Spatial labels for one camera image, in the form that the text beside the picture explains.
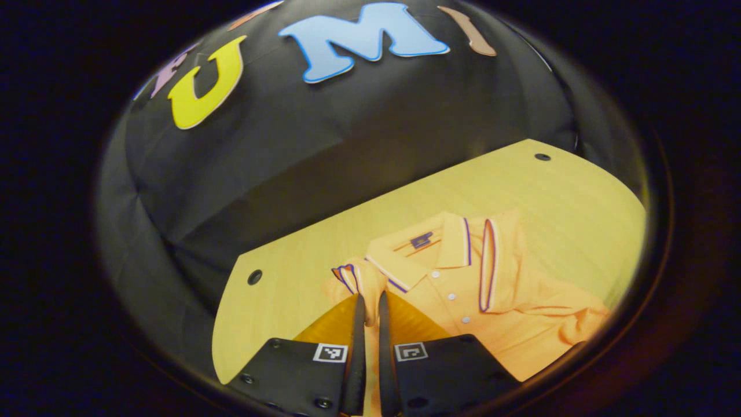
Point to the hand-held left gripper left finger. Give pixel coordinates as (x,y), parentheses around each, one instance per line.
(359,347)

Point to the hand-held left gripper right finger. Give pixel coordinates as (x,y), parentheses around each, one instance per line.
(386,347)

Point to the orange T-shirt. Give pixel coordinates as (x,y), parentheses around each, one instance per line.
(521,324)

